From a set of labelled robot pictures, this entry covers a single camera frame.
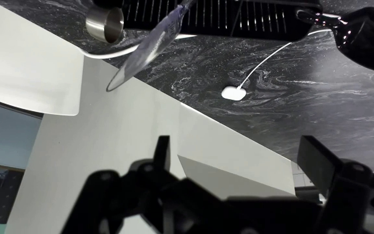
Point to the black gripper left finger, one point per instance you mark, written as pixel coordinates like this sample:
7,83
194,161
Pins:
143,203

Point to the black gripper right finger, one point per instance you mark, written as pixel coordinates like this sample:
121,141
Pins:
351,200

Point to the black spoon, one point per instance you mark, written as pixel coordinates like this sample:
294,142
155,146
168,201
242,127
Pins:
369,40

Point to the black slotted cutlery basket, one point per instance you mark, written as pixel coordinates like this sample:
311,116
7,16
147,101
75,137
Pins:
239,20

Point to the small metal cup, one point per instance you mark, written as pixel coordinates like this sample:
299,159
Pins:
104,27

